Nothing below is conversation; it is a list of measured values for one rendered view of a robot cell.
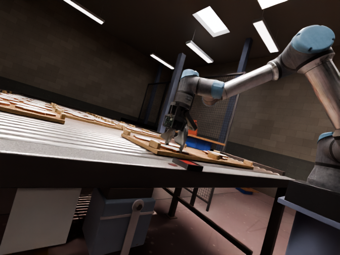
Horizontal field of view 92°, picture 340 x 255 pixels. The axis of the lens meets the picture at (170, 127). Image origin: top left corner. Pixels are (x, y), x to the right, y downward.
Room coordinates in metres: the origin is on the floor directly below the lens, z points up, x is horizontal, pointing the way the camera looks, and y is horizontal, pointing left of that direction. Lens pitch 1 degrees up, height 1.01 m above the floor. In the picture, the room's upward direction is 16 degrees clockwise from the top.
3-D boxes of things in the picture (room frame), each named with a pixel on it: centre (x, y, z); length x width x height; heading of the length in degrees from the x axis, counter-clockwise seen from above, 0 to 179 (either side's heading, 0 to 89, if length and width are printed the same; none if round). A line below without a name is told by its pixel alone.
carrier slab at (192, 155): (0.86, -0.03, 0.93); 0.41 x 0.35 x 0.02; 129
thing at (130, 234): (0.43, 0.06, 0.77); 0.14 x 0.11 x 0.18; 128
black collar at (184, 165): (0.56, -0.09, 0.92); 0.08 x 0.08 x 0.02; 38
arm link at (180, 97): (0.73, -0.03, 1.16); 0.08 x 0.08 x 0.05
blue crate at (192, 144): (1.73, -0.31, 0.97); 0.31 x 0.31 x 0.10; 78
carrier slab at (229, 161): (1.12, -0.35, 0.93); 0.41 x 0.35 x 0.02; 128
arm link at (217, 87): (0.72, -0.13, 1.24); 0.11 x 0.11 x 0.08; 76
